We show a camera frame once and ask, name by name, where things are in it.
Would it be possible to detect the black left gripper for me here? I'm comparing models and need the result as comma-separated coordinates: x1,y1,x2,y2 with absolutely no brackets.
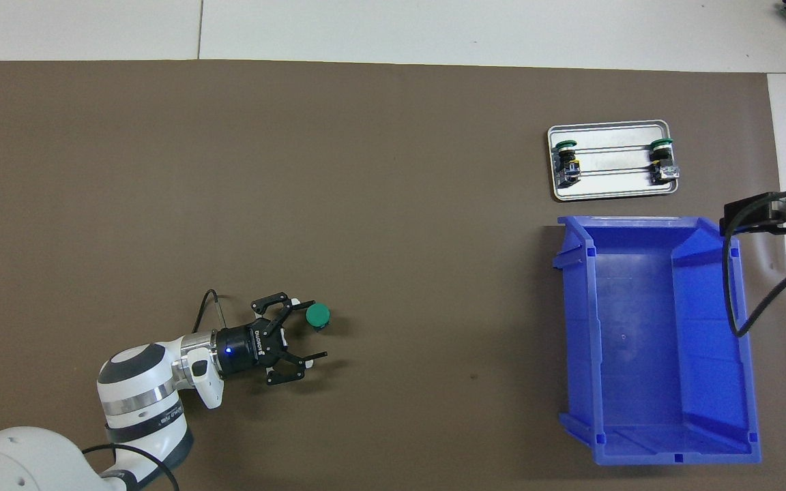
216,292,329,388

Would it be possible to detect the green cap push button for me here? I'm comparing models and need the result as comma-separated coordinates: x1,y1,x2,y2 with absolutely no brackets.
647,137,680,186
552,138,583,188
304,302,331,333

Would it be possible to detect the grey metal tray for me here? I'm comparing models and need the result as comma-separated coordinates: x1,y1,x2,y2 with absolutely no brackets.
547,120,680,203

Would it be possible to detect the blue plastic storage bin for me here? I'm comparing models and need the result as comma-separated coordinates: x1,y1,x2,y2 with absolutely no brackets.
551,215,762,466

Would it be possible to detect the brown table mat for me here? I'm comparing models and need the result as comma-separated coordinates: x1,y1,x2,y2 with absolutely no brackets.
0,60,786,491

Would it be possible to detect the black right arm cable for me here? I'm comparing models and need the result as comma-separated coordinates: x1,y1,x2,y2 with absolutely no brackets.
724,196,786,338

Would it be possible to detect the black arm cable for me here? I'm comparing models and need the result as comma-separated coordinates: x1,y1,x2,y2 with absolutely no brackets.
81,289,227,491
724,196,786,338

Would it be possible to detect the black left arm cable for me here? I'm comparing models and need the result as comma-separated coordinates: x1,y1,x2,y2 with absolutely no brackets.
81,289,227,491

